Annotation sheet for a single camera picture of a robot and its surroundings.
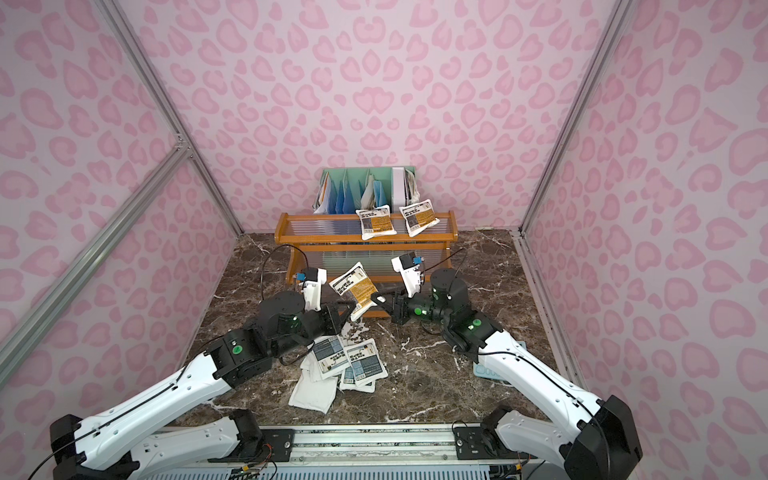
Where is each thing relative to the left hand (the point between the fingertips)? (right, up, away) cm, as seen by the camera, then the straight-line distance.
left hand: (357, 302), depth 67 cm
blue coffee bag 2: (0, -20, +18) cm, 27 cm away
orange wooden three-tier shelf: (-12, +15, +34) cm, 39 cm away
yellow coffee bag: (+15, +21, +15) cm, 30 cm away
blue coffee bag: (-10, -18, +19) cm, 28 cm away
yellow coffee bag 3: (-1, +5, +2) cm, 5 cm away
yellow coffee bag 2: (+3, +19, +14) cm, 24 cm away
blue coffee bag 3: (-4, -24, +15) cm, 29 cm away
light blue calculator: (+33, -22, +17) cm, 43 cm away
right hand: (+3, 0, +1) cm, 3 cm away
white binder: (+9, +32, +29) cm, 44 cm away
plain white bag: (-14, -27, +15) cm, 34 cm away
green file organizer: (-9, +34, +39) cm, 52 cm away
